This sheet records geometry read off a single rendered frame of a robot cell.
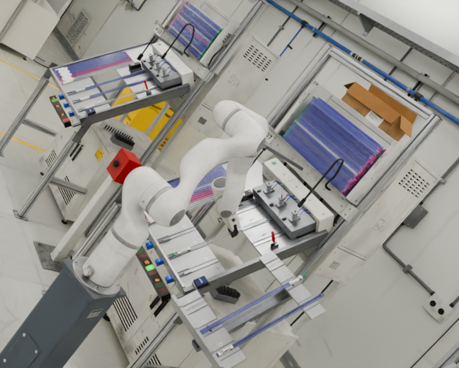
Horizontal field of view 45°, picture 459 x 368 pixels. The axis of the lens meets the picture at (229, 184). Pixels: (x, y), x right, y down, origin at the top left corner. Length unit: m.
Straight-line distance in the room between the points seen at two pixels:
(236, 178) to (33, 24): 4.70
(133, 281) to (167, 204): 1.30
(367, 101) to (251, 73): 0.97
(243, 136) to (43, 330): 0.95
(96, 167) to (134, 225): 1.80
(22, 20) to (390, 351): 4.92
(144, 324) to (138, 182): 1.22
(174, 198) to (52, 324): 0.61
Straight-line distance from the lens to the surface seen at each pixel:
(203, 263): 2.37
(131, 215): 1.84
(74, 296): 1.94
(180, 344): 2.69
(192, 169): 1.82
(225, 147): 1.86
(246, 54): 3.63
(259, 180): 2.78
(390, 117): 2.94
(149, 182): 1.80
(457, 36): 4.47
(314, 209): 2.52
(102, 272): 1.90
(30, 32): 6.61
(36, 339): 2.06
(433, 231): 3.92
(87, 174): 3.66
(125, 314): 3.01
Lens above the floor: 1.62
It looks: 12 degrees down
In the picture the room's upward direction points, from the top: 39 degrees clockwise
